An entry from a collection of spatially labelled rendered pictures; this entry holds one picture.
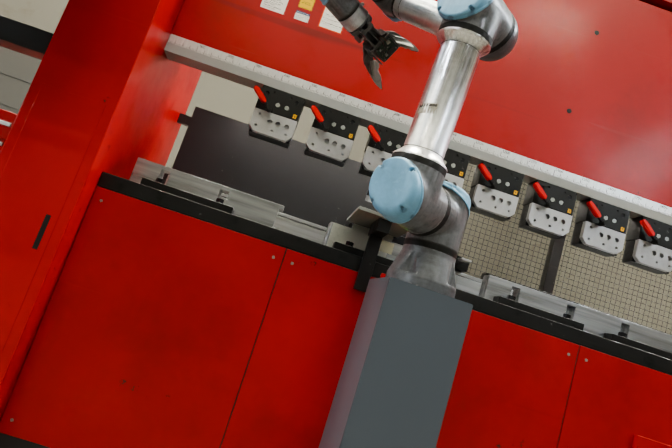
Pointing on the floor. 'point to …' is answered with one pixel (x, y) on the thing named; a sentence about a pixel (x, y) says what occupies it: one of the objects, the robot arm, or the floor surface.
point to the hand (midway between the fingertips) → (399, 69)
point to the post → (551, 265)
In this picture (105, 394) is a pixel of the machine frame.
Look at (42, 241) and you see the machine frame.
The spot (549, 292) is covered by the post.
